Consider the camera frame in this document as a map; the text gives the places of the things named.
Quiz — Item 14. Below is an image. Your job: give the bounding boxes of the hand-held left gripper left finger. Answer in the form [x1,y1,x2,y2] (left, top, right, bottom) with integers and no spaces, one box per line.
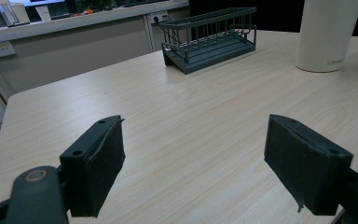
[59,115,127,218]

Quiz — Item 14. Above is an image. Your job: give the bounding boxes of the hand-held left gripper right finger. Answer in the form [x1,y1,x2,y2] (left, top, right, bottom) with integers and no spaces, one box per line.
[263,114,354,217]

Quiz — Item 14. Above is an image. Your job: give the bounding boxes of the grey partition counter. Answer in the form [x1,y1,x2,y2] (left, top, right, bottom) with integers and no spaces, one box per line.
[0,0,190,105]

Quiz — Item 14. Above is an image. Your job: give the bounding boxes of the white cylindrical container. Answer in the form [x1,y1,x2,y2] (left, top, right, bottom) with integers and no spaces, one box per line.
[295,0,358,74]

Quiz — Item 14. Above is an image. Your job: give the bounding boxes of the clear plastic holder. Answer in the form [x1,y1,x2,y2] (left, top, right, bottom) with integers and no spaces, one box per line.
[0,0,31,27]

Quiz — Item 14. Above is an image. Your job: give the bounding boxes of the computer monitor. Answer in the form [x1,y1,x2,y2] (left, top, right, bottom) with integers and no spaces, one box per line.
[0,0,66,13]

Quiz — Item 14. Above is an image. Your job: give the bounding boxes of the black power cable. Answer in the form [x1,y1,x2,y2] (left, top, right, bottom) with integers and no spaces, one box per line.
[153,16,181,46]

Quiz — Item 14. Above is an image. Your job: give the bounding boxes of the dark green wire rack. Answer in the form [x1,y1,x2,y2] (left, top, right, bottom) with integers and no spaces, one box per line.
[158,7,258,76]

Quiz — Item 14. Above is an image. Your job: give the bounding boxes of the white wall socket with plug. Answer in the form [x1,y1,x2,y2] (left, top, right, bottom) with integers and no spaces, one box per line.
[149,11,170,25]

